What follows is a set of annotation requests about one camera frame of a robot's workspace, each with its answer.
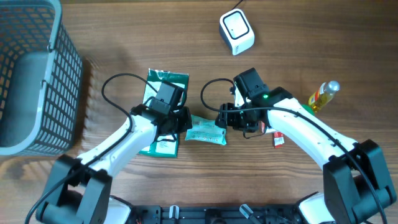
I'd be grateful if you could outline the orange small carton box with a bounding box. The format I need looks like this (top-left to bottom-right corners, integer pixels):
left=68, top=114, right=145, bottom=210
left=259, top=121, right=276, bottom=134

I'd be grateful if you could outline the mint green wipes packet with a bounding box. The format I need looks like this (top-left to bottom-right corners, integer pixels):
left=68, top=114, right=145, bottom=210
left=185, top=114, right=226, bottom=146

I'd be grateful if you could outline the green 3M gloves package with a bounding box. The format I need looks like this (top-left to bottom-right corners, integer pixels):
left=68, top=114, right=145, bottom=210
left=139, top=68, right=189, bottom=158

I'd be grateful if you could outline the red stick sachet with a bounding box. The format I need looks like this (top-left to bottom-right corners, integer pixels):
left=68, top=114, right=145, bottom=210
left=273, top=131, right=285, bottom=148

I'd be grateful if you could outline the green lid jar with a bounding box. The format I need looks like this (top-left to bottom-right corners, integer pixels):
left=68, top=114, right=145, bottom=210
left=302, top=105, right=315, bottom=115

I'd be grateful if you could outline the yellow oil bottle silver cap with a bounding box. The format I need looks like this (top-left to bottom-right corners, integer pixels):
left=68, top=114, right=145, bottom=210
left=308, top=80, right=340, bottom=113

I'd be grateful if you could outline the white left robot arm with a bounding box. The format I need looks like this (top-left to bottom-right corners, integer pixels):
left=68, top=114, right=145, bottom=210
left=29, top=102, right=192, bottom=224

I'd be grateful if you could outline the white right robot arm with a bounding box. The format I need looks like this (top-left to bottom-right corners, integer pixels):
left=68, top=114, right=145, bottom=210
left=215, top=87, right=397, bottom=223

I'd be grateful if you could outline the white barcode scanner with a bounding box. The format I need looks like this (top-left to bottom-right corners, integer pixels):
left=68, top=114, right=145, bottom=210
left=219, top=9, right=255, bottom=56

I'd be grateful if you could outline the grey plastic shopping basket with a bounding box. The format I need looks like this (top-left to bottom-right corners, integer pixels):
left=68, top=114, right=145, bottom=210
left=1, top=0, right=83, bottom=156

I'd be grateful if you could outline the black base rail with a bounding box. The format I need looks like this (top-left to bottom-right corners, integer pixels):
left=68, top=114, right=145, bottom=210
left=126, top=204, right=308, bottom=224

